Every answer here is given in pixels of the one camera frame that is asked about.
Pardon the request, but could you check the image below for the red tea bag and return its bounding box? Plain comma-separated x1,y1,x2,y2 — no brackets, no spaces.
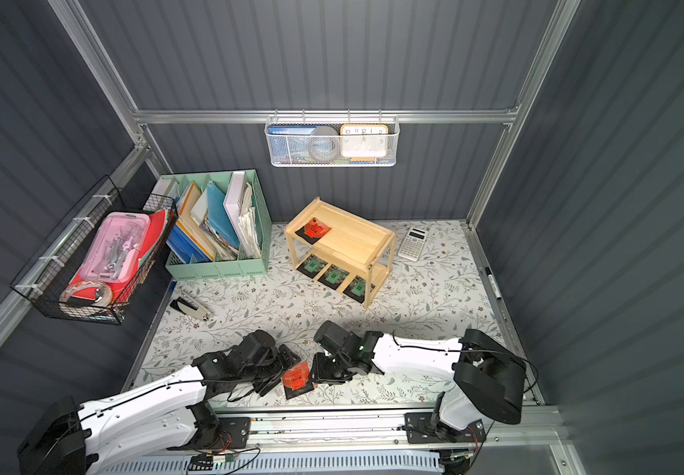
296,217,331,245
282,361,315,400

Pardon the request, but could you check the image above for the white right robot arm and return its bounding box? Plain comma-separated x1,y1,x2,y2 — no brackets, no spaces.
310,321,527,431

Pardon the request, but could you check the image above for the white scientific calculator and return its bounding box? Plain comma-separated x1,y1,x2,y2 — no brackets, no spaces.
397,227,428,262

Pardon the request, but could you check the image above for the clear tape dispenser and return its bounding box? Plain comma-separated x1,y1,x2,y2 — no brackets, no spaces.
59,281,114,307

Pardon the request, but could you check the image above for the red folder in basket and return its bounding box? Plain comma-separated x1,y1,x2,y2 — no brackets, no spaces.
64,209,169,306

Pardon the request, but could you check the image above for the grey tape roll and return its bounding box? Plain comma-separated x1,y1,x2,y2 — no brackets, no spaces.
308,126,340,163

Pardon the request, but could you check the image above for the black marker pen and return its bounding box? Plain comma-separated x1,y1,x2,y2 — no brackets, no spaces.
484,266,502,300

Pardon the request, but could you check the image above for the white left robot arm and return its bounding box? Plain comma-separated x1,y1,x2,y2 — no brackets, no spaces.
17,331,300,474

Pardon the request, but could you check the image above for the pink plastic tool case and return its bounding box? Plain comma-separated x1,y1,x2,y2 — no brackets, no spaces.
78,212,150,284

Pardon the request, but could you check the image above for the green tea bag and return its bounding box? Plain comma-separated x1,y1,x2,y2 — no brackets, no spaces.
298,255,328,279
318,265,349,290
343,276,376,304

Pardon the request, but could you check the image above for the light wooden two-tier shelf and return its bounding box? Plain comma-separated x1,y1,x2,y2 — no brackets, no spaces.
284,197,395,309

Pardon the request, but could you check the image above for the white mesh hanging basket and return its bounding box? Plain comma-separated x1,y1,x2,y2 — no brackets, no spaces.
264,113,401,168

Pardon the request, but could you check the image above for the green file organizer box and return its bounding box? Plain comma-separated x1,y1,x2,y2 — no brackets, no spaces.
154,169,272,281

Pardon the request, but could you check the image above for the black wire wall basket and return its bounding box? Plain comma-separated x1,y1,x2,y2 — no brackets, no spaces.
11,176,178,326

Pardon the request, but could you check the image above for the blue box in basket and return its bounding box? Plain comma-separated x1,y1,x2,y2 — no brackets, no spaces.
266,125,316,166

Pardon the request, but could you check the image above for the yellow white alarm clock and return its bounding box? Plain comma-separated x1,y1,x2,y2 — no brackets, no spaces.
339,124,390,160

